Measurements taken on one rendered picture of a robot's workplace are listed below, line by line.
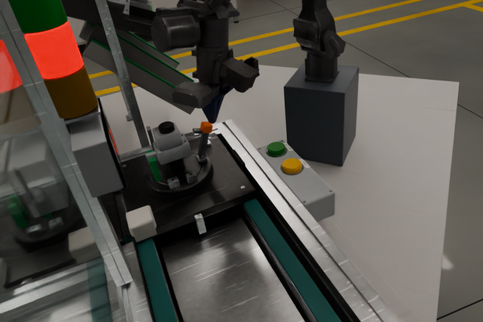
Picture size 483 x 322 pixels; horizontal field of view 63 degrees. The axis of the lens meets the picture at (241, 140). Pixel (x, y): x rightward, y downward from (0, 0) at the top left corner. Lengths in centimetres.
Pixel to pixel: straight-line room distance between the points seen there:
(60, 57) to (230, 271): 43
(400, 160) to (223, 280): 53
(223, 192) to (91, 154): 35
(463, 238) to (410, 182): 115
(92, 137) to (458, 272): 169
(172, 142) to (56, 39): 36
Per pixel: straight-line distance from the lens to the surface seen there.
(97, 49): 92
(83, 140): 48
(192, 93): 65
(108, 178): 49
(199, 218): 73
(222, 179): 79
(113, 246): 62
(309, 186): 77
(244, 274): 69
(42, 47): 46
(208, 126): 77
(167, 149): 76
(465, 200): 228
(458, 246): 204
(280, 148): 85
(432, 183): 96
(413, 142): 108
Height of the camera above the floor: 147
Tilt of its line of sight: 34 degrees down
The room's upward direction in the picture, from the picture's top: 8 degrees counter-clockwise
